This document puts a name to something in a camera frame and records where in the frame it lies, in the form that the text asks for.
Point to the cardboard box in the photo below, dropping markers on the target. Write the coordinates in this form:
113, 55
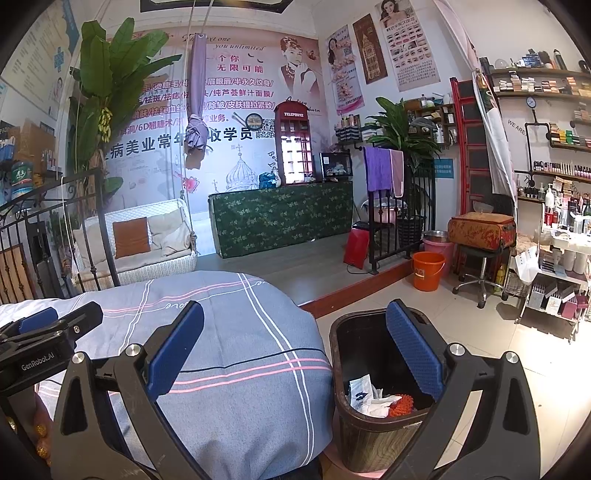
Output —
34, 138

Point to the blue bag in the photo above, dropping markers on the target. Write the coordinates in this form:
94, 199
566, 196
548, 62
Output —
268, 180

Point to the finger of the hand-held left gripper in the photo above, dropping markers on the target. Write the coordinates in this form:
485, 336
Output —
39, 319
85, 321

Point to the pink towel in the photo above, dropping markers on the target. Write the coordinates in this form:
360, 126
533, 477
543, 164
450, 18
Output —
397, 175

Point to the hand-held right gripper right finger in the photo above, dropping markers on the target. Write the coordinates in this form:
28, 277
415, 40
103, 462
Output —
413, 350

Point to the white paper packet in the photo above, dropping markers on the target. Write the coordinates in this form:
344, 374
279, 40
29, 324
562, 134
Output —
362, 394

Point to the black iron rack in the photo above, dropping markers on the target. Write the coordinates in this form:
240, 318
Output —
411, 226

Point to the brown suitcase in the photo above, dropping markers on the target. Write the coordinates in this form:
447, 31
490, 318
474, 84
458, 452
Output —
480, 233

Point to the banana plant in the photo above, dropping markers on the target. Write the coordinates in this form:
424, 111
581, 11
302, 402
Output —
111, 60

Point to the purple towel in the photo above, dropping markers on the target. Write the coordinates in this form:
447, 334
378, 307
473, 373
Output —
377, 168

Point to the potted green plant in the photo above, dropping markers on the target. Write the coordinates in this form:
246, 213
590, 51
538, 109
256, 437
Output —
397, 124

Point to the dark wooden wall shelf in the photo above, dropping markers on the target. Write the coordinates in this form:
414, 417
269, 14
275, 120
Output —
443, 115

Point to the black iron bed frame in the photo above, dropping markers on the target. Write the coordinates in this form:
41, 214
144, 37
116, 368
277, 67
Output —
107, 221

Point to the brown cushion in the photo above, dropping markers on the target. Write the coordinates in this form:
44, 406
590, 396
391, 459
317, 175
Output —
131, 237

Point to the white wicker swing sofa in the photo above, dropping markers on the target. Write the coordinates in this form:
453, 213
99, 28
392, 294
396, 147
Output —
152, 272

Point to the hanging purple umbrella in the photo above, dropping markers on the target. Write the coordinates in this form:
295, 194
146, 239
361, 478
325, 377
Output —
198, 69

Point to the brown tower poster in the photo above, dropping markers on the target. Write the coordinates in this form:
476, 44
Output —
369, 48

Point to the white cart with cosmetics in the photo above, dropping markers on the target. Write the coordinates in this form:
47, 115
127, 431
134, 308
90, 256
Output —
554, 277

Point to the large wall poster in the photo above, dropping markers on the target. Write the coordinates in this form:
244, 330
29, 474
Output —
240, 60

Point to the orange foam net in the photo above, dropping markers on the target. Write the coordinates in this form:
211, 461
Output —
400, 406

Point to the wall shelves with cosmetics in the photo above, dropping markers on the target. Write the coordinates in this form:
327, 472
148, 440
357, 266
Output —
531, 85

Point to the white plastic bag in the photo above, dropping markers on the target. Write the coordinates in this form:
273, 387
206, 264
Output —
376, 408

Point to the green patterned counter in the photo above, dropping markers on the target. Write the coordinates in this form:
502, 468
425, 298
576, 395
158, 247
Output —
281, 217

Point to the red telephone booth cabinet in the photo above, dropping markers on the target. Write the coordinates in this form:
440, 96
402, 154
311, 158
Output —
278, 138

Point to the red ladder shelf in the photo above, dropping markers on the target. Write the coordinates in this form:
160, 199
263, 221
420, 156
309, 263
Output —
457, 138

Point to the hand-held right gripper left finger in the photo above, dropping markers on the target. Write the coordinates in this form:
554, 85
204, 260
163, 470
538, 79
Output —
178, 350

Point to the pink gold-dotted garment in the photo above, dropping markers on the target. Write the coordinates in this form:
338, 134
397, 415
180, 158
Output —
42, 429

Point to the black wall shelf with bottles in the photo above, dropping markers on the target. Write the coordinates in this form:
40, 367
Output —
348, 134

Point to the blue wall sign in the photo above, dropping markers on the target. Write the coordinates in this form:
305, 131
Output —
444, 168

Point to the eyebrow chart poster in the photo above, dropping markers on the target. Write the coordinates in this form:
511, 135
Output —
406, 46

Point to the large beige cushion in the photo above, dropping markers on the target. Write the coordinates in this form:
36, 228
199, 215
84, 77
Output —
168, 230

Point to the pink wall poster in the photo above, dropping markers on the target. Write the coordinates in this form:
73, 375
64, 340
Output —
344, 69

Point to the black display box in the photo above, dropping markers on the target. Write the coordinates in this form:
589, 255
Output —
334, 166

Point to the red bag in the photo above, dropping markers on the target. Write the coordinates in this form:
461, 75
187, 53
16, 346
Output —
355, 249

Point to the white banner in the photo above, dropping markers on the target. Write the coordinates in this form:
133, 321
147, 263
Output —
496, 134

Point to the green tub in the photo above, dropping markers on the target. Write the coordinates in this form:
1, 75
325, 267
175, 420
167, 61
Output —
22, 180

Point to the chrome stool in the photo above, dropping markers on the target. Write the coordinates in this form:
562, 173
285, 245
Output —
480, 281

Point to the black trash bin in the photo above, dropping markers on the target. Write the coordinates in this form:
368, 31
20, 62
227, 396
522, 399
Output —
360, 341

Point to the pink bucket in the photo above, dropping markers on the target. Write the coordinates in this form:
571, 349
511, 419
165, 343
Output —
436, 244

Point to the brown wooden panel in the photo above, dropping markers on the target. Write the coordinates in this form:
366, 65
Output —
16, 277

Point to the orange bucket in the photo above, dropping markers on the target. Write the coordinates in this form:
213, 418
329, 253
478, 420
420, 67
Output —
428, 274

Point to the pink wash basin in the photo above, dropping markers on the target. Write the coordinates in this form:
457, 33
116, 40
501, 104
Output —
383, 214

